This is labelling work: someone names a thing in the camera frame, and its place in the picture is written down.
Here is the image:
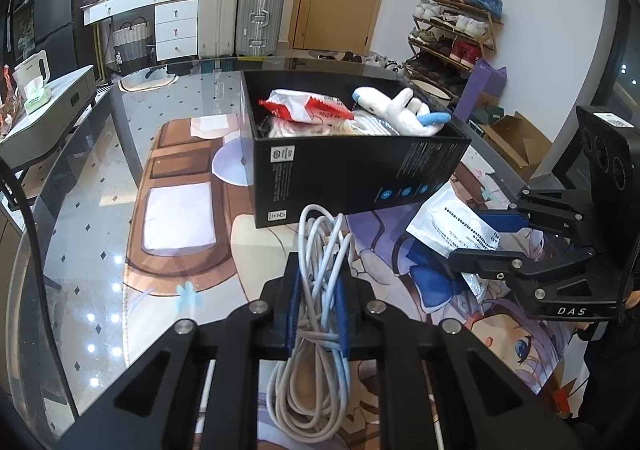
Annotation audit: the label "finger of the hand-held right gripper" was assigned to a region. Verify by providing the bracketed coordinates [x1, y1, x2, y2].
[475, 187, 586, 236]
[447, 244, 599, 282]

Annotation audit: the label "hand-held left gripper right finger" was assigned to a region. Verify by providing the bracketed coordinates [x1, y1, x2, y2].
[334, 275, 593, 450]

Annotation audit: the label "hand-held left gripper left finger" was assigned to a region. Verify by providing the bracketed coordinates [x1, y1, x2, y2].
[60, 254, 303, 450]

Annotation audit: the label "white medicine packet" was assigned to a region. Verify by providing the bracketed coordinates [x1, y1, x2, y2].
[406, 182, 501, 302]

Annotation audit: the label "white cable bundle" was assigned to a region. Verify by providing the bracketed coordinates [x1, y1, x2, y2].
[266, 204, 357, 441]

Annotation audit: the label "black cardboard box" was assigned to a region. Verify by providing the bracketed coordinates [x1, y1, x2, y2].
[241, 69, 472, 230]

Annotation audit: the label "white plush toy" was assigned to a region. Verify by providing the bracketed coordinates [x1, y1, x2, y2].
[351, 86, 453, 137]

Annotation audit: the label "white rope bundle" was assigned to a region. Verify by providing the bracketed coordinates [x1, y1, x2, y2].
[267, 112, 401, 139]

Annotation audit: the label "red-edged snack packet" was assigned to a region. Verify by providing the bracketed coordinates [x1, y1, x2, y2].
[258, 89, 357, 124]

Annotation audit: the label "open cardboard box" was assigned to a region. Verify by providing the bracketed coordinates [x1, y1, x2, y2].
[482, 111, 554, 172]

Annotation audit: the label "dark labelled box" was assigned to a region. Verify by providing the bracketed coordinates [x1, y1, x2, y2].
[470, 107, 496, 136]

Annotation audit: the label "purple yoga mat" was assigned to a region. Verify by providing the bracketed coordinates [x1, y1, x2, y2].
[456, 57, 509, 132]

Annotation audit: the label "dark window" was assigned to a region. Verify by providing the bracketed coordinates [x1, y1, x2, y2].
[597, 0, 640, 127]

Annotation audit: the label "white pot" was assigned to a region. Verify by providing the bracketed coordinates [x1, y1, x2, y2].
[407, 76, 451, 104]

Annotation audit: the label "printed anime table mat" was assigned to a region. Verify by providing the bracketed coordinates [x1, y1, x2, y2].
[122, 115, 593, 450]

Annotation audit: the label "person's dark clothing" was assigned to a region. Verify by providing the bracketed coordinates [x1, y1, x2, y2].
[574, 320, 640, 431]

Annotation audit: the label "wooden shoe rack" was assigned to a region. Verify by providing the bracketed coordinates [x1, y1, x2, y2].
[404, 0, 504, 99]

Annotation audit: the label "rows of shoes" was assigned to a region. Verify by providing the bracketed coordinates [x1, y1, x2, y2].
[406, 0, 493, 93]

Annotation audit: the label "pile of floor shoes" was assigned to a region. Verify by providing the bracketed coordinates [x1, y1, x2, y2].
[307, 49, 402, 74]

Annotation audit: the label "blue bag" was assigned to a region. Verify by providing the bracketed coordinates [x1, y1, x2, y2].
[470, 0, 504, 17]

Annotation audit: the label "silver suitcase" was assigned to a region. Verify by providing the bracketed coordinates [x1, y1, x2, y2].
[235, 0, 287, 57]

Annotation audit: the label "white suitcase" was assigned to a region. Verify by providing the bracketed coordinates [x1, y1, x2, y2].
[197, 0, 241, 60]

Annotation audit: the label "white desk with drawers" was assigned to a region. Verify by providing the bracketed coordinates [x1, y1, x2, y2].
[82, 0, 200, 69]

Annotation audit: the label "woven basket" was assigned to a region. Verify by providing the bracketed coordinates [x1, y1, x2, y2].
[111, 16, 154, 76]

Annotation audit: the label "grey side table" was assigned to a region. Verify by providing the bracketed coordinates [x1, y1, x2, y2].
[0, 65, 99, 192]

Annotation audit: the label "green tissue pack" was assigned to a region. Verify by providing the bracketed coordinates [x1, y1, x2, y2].
[22, 80, 54, 112]

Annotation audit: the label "white kettle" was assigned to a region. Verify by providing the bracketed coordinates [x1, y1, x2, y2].
[12, 50, 51, 91]

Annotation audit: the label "red snack bag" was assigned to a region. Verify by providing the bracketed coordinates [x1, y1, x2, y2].
[0, 64, 19, 132]

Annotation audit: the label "black refrigerator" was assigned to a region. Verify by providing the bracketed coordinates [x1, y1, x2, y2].
[32, 0, 109, 77]

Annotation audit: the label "black glass cabinet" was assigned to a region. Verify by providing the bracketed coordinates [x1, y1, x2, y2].
[0, 0, 41, 73]

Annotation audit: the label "black cable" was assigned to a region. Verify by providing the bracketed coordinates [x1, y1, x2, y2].
[0, 160, 82, 422]

